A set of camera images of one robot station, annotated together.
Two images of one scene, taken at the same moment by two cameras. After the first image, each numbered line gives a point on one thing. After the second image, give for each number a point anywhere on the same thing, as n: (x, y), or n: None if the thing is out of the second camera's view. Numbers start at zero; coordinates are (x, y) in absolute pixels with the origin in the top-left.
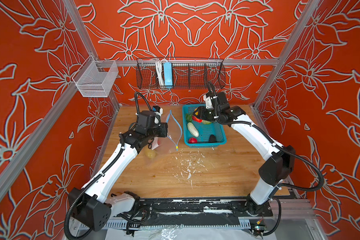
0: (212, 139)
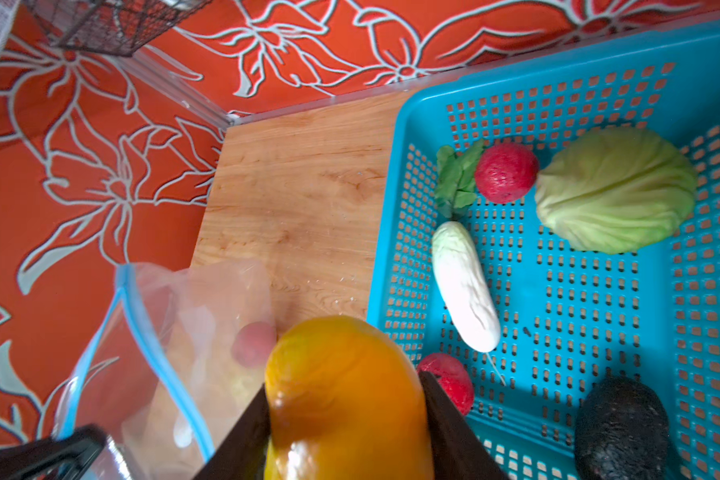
0: (621, 433)
